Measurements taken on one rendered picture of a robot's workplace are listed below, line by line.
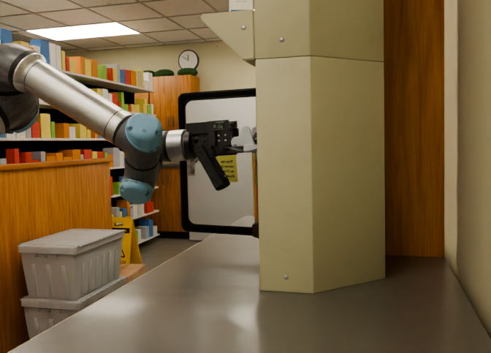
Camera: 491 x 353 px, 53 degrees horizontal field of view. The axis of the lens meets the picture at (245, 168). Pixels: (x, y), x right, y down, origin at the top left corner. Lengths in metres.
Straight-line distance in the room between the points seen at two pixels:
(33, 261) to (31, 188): 0.51
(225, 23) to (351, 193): 0.43
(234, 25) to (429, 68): 0.55
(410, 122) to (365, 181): 0.32
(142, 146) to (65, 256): 2.16
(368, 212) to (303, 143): 0.22
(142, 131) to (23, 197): 2.48
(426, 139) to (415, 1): 0.35
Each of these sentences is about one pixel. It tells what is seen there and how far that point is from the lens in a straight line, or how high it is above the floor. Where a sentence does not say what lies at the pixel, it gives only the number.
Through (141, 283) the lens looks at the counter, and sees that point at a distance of 1.14.
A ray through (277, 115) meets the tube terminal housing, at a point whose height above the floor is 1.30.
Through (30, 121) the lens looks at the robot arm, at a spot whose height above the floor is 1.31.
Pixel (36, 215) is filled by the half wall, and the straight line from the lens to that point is 3.57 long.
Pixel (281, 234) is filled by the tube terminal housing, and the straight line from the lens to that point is 1.01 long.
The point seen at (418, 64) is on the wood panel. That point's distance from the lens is 1.36.
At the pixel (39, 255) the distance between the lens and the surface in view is 3.25.
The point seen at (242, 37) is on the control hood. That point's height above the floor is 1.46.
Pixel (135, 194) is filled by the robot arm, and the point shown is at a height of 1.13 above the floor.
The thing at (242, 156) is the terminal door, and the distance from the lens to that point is 1.35.
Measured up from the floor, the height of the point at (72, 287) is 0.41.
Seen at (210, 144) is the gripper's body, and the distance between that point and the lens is 1.14.
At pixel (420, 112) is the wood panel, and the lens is 1.35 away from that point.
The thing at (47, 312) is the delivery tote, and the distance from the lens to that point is 3.31.
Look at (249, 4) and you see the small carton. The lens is 1.14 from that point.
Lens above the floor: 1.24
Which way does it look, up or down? 3 degrees down
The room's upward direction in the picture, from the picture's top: 1 degrees counter-clockwise
